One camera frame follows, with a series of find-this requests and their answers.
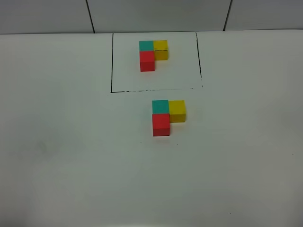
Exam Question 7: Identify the template teal cube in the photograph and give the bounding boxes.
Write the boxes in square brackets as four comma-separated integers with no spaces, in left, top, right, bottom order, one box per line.
[139,40,154,52]

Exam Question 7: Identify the template yellow cube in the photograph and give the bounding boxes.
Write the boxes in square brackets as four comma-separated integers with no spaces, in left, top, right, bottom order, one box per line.
[153,40,169,61]

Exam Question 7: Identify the template red cube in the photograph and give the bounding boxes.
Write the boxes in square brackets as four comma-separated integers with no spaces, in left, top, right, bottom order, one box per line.
[139,51,155,72]

